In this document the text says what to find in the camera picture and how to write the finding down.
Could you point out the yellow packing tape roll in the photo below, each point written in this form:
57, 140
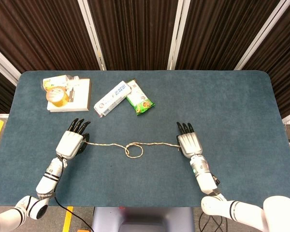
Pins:
59, 102

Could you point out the white toothpaste box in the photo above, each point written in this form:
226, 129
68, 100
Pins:
111, 99

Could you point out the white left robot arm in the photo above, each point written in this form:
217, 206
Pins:
48, 178

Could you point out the green snack packet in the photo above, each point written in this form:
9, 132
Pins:
140, 102

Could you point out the blue table mat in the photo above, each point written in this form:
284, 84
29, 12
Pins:
145, 181

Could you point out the white flat cardboard box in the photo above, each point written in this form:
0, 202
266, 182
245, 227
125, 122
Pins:
81, 96

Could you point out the grey robot torso base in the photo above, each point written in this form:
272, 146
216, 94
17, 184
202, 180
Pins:
145, 217

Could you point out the brown pleated screen panel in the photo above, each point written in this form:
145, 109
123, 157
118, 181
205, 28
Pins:
220, 31
285, 60
38, 31
135, 31
0, 96

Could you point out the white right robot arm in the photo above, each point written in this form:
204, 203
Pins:
205, 176

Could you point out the yellow-white snack bag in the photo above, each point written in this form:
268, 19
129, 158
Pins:
54, 81

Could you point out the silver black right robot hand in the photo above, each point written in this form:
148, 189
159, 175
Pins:
189, 142

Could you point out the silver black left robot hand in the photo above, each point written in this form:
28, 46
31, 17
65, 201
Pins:
68, 143

